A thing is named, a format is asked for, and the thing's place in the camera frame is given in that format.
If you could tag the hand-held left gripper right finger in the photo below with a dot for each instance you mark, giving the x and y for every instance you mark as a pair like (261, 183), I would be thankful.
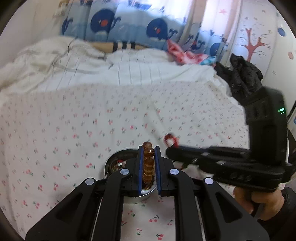
(157, 169)

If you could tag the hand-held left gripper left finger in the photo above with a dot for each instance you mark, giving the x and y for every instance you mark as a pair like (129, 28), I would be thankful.
(140, 169)

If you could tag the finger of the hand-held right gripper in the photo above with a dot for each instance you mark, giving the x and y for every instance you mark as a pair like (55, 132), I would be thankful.
(185, 156)
(196, 148)

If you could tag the round metal bowl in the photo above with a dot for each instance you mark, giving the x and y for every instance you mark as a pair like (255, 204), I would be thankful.
(143, 197)

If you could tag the person's right forearm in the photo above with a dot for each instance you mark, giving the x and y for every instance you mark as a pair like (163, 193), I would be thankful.
(286, 208)

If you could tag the person's right hand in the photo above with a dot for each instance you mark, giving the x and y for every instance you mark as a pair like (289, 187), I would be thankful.
(261, 201)

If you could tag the black cloth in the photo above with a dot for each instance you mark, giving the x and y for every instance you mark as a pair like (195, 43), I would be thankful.
(242, 76)

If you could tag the cherry print bedsheet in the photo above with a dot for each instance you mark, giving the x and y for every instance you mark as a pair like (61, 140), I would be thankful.
(69, 127)

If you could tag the pink cloth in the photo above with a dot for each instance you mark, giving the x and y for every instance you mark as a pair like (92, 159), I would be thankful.
(178, 51)

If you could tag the white striped duvet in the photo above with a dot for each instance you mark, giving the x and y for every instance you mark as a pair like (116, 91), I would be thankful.
(138, 67)

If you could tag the tan black striped pillow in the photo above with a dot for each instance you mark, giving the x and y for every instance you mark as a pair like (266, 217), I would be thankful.
(104, 46)

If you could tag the pale pink curtain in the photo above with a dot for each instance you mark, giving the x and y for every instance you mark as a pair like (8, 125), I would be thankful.
(219, 16)

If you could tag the blue whale print cushion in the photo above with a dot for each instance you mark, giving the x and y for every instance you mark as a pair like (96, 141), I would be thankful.
(138, 25)

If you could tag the red tree wall sticker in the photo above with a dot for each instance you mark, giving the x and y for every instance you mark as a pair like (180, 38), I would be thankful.
(249, 46)

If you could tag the blue round wall sticker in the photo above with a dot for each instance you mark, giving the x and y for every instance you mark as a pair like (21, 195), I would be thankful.
(281, 31)

